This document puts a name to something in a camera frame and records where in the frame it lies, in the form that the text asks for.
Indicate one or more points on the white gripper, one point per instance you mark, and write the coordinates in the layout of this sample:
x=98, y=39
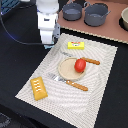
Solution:
x=49, y=28

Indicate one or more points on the yellow butter box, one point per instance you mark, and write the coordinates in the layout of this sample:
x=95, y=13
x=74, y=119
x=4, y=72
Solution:
x=75, y=45

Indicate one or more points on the red tomato toy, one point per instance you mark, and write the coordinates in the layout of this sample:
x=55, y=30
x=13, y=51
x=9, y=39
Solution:
x=80, y=65

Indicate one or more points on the orange bread loaf toy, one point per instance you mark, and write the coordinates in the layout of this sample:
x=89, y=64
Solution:
x=38, y=88

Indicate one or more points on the light blue milk carton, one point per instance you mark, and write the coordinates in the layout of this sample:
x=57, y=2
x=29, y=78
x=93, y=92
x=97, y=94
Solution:
x=48, y=46

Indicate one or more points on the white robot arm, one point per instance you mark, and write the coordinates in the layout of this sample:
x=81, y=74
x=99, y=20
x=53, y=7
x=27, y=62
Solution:
x=47, y=14

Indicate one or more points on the small grey pot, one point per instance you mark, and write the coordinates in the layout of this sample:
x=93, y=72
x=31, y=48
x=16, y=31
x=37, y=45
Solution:
x=72, y=11

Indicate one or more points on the round wooden plate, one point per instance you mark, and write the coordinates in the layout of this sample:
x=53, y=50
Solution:
x=67, y=71

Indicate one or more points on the large grey pot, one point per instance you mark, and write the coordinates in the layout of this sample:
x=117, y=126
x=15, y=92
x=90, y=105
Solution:
x=95, y=14

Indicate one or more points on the white woven placemat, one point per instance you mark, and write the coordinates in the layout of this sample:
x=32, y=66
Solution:
x=66, y=106

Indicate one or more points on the brown stove board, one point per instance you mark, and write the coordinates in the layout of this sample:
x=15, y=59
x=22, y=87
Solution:
x=109, y=30

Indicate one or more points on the beige bowl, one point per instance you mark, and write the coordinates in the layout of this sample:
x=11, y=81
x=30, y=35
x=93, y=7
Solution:
x=124, y=15

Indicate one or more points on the knife with wooden handle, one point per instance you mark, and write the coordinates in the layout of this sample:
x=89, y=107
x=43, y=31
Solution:
x=86, y=59

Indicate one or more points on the fork with wooden handle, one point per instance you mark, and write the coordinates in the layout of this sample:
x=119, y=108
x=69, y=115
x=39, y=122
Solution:
x=69, y=82

